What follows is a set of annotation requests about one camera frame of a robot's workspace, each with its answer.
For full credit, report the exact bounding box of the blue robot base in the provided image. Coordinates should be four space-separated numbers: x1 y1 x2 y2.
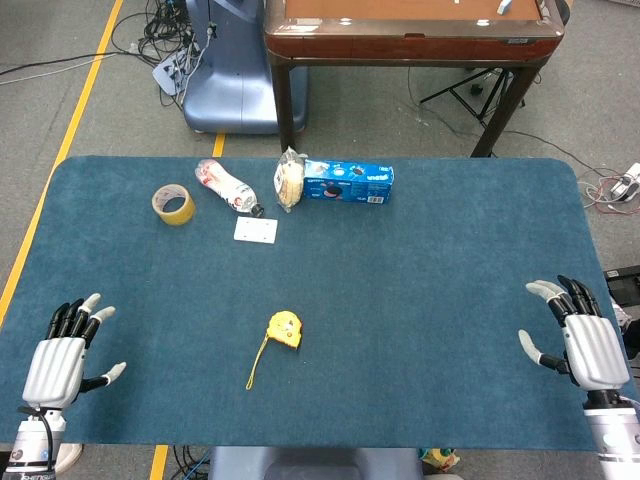
182 0 309 135

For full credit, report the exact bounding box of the blue cookie box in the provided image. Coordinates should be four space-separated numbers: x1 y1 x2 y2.
301 158 395 206

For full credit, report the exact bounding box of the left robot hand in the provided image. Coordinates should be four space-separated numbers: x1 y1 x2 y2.
21 292 128 410

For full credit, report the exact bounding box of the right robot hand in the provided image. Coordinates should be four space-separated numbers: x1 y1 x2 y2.
517 274 632 405

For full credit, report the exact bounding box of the white power strip with plugs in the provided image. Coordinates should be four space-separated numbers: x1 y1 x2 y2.
609 162 640 204

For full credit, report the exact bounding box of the white switch plate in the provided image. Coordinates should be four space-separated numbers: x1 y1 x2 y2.
233 215 279 245

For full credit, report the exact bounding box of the blue grey robot torso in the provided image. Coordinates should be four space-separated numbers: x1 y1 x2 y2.
207 445 426 480

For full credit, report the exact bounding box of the brown wooden table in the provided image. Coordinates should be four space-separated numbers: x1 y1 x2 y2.
263 0 566 159

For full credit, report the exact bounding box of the black floor cable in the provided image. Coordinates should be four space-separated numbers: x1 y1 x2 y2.
0 47 156 86

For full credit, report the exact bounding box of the crushed plastic bottle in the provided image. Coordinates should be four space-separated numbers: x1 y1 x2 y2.
194 158 265 217

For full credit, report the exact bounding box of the bagged bread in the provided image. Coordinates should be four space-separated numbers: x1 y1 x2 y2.
272 145 309 214

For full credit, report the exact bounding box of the yellow tape measure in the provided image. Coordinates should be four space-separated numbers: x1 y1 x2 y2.
245 310 304 392

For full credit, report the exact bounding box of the black equipment case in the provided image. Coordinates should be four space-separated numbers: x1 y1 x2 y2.
602 267 640 311

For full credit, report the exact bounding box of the black tripod stand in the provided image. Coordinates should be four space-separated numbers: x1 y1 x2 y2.
418 68 527 126

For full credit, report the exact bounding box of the blue table cloth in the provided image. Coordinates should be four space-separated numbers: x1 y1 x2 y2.
0 155 640 449

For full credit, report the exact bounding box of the yellow packing tape roll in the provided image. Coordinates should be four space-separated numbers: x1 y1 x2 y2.
151 183 197 227

